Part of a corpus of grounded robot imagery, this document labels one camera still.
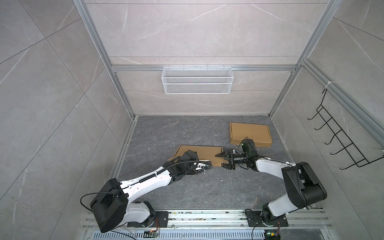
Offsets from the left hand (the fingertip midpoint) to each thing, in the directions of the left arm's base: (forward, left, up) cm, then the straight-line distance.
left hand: (194, 153), depth 83 cm
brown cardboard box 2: (-1, -6, +2) cm, 6 cm away
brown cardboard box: (+25, -53, -17) cm, 61 cm away
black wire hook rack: (-17, -66, +21) cm, 71 cm away
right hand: (-3, -13, -1) cm, 13 cm away
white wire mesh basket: (+47, -4, +17) cm, 50 cm away
